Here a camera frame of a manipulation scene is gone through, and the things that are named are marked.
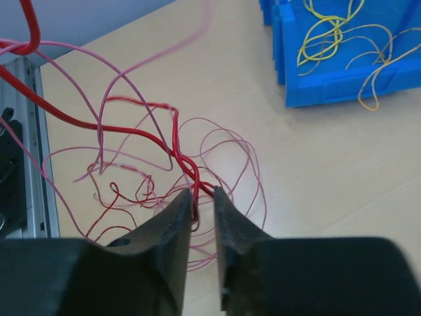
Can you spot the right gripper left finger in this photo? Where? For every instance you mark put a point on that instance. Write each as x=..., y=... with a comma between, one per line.
x=140, y=273

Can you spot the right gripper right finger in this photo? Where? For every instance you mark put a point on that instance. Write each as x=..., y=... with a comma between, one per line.
x=263, y=275

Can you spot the small blue bin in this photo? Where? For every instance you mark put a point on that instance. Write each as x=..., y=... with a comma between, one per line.
x=333, y=51

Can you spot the aluminium frame rails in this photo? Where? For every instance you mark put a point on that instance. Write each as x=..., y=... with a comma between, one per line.
x=28, y=126

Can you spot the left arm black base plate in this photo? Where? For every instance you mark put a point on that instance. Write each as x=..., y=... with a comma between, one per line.
x=13, y=189

